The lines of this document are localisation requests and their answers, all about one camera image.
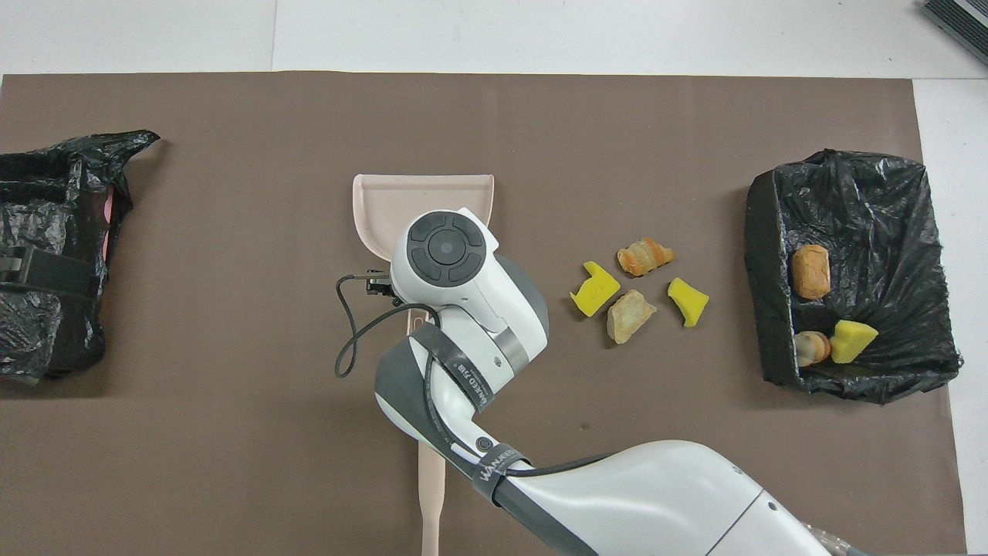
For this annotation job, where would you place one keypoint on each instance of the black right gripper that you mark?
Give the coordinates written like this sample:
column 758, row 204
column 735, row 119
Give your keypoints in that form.
column 380, row 286

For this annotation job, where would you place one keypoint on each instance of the pale pink plastic dustpan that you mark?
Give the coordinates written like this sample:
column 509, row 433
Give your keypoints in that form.
column 421, row 197

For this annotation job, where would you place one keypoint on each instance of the notched yellow sponge piece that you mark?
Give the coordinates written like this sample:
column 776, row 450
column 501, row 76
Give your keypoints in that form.
column 594, row 289

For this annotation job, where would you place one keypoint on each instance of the beige hand brush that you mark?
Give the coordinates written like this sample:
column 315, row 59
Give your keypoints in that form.
column 432, row 510

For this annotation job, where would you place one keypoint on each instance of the pale bread chunk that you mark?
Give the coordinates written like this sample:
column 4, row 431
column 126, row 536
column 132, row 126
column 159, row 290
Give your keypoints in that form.
column 631, row 315

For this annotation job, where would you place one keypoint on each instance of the orange striped croissant piece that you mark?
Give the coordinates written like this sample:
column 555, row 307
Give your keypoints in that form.
column 644, row 256

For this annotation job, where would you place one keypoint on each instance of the small yellow sponge piece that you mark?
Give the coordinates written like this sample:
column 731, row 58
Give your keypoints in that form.
column 688, row 301

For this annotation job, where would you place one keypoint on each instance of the brown bread roll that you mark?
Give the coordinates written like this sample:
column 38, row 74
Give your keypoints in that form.
column 810, row 272

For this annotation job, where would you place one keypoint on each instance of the pale fried dough piece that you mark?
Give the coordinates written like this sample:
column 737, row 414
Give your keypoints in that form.
column 812, row 347

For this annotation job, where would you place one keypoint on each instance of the yellow sponge wedge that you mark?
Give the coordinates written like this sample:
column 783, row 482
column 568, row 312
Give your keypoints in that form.
column 853, row 341

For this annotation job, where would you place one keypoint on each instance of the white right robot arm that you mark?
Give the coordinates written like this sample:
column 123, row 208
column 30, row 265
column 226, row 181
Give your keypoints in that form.
column 656, row 494

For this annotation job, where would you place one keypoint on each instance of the pink bin with black bag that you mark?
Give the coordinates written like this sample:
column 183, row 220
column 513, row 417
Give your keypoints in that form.
column 46, row 340

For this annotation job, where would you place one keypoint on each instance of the brown table mat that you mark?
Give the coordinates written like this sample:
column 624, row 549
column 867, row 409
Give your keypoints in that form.
column 231, row 232

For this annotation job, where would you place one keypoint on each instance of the dark grey ribbed panel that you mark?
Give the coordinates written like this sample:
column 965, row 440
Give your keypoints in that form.
column 961, row 23

